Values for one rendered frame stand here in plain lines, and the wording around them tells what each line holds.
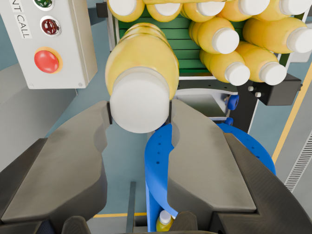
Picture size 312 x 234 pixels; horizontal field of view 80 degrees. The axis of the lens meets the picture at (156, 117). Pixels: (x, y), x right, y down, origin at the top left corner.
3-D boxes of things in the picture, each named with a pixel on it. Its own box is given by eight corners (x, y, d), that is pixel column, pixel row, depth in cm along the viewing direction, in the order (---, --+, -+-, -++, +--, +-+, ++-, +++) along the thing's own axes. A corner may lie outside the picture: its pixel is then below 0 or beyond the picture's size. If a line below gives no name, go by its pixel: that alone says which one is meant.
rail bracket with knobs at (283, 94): (241, 90, 57) (258, 107, 48) (247, 67, 53) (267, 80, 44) (273, 90, 57) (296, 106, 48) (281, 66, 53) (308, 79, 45)
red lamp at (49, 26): (45, 34, 29) (42, 35, 28) (41, 18, 27) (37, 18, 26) (60, 34, 29) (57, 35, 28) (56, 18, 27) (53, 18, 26)
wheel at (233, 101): (225, 111, 52) (233, 113, 51) (229, 96, 49) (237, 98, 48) (230, 105, 55) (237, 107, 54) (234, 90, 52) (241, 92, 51)
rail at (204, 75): (120, 76, 48) (119, 81, 45) (120, 73, 47) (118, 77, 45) (274, 74, 49) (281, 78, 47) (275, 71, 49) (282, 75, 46)
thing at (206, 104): (176, 102, 55) (183, 126, 44) (176, 94, 54) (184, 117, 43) (210, 101, 55) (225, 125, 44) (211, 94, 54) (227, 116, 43)
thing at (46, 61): (41, 71, 31) (37, 74, 30) (33, 49, 30) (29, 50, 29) (62, 71, 32) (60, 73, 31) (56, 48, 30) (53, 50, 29)
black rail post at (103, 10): (105, 16, 45) (97, 18, 38) (103, 1, 44) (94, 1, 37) (114, 16, 45) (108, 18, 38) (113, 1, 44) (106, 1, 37)
